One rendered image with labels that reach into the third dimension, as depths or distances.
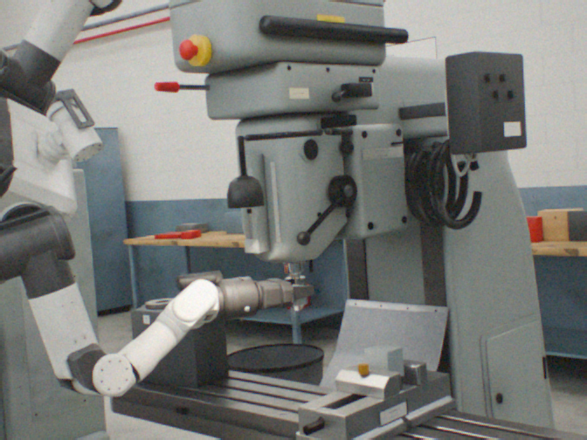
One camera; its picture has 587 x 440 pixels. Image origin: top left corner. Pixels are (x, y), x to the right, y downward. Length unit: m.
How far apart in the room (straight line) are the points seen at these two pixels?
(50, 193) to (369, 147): 0.69
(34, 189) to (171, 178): 7.19
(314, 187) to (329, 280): 5.66
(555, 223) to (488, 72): 3.86
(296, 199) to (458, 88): 0.41
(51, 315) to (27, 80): 0.55
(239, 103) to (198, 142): 6.72
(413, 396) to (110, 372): 0.60
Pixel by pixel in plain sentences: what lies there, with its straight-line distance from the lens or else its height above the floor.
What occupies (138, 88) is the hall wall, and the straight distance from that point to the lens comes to 9.23.
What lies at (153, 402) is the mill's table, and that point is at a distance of 2.19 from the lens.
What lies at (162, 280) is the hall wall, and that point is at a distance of 9.16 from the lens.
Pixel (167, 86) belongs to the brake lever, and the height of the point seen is 1.70.
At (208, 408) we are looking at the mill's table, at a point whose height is 0.97.
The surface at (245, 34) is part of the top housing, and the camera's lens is 1.66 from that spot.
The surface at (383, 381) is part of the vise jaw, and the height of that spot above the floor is 1.09.
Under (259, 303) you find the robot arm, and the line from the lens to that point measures 1.83.
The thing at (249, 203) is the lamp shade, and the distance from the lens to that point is 1.60.
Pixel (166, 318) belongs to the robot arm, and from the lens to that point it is 1.74.
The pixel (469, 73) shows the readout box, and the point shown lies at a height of 1.68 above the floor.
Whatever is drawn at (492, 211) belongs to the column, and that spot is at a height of 1.36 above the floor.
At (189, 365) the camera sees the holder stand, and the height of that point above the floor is 1.04.
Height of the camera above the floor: 1.53
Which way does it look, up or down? 4 degrees down
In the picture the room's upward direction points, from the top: 4 degrees counter-clockwise
